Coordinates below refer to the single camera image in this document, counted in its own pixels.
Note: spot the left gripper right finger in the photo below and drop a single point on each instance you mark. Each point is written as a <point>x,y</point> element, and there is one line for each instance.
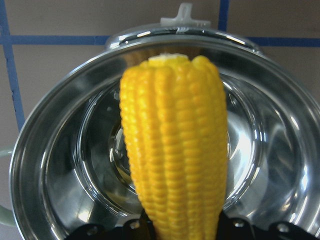
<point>239,228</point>

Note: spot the mint green electric pot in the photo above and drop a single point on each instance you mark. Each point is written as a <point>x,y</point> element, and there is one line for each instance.
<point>60,65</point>

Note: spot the yellow corn cob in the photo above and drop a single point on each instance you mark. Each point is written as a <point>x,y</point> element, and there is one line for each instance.
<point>174,120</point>

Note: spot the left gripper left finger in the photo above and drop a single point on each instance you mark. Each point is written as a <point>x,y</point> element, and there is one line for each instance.
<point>131,228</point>

